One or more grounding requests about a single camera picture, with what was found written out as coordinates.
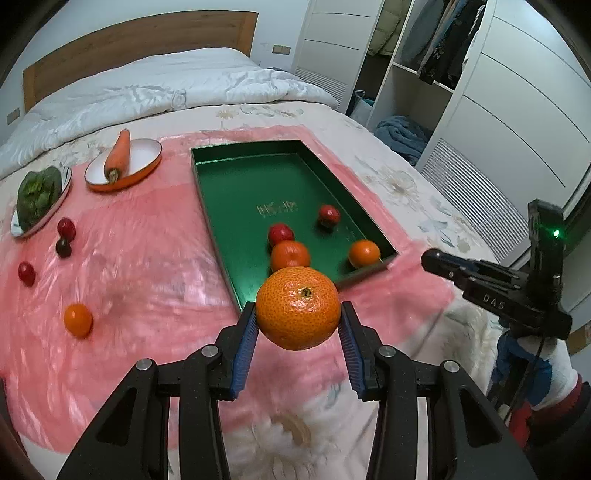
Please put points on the white wardrobe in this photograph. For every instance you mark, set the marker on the white wardrobe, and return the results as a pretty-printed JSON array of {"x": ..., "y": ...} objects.
[{"x": 508, "y": 115}]

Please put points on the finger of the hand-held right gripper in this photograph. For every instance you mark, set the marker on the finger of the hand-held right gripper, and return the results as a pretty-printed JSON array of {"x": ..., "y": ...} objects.
[{"x": 443, "y": 264}]

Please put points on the cream puffer jacket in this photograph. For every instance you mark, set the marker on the cream puffer jacket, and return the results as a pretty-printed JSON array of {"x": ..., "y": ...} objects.
[{"x": 388, "y": 27}]

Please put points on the orange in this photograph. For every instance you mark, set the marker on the orange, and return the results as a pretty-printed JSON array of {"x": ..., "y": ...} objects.
[
  {"x": 77, "y": 319},
  {"x": 298, "y": 307},
  {"x": 364, "y": 253},
  {"x": 290, "y": 253}
]

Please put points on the dark hanging clothes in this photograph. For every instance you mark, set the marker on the dark hanging clothes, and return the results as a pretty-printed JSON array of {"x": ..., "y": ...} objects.
[{"x": 455, "y": 46}]

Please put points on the person's right hand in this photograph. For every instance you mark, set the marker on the person's right hand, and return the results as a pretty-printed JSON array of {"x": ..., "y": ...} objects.
[{"x": 554, "y": 369}]

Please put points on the carrot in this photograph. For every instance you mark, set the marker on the carrot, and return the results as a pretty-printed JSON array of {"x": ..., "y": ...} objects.
[{"x": 116, "y": 154}]

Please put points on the wall switch panel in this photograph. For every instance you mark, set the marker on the wall switch panel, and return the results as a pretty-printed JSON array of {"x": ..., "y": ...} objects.
[
  {"x": 280, "y": 49},
  {"x": 13, "y": 116}
]

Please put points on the white duvet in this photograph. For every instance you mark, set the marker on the white duvet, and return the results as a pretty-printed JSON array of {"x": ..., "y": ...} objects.
[{"x": 138, "y": 92}]

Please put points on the blue folded towel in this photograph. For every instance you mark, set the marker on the blue folded towel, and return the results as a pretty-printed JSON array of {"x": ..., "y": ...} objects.
[{"x": 401, "y": 138}]

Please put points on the white bag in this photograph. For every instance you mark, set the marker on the white bag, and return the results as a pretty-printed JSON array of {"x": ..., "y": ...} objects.
[{"x": 362, "y": 108}]

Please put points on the white oval plate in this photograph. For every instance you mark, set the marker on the white oval plate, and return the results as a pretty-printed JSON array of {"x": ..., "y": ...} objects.
[{"x": 64, "y": 184}]

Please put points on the wooden headboard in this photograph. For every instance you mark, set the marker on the wooden headboard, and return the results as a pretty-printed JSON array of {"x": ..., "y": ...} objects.
[{"x": 138, "y": 41}]

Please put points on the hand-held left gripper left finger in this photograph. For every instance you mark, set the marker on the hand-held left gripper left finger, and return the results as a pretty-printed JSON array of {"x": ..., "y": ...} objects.
[{"x": 244, "y": 344}]

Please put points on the red tomato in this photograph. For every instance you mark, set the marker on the red tomato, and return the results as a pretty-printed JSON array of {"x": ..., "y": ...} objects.
[{"x": 328, "y": 214}]

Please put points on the green rectangular tray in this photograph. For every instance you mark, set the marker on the green rectangular tray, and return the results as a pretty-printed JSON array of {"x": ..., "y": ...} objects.
[{"x": 249, "y": 184}]

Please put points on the pink plastic sheet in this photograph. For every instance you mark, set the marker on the pink plastic sheet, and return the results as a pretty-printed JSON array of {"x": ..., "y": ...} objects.
[{"x": 138, "y": 277}]

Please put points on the green leafy vegetable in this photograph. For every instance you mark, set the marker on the green leafy vegetable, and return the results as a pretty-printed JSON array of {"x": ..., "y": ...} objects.
[{"x": 39, "y": 196}]

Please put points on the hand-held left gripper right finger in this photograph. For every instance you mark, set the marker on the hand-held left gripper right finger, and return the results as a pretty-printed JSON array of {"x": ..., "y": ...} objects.
[{"x": 353, "y": 344}]

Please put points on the orange rimmed white bowl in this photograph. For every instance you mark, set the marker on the orange rimmed white bowl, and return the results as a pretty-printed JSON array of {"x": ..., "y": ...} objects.
[{"x": 143, "y": 159}]

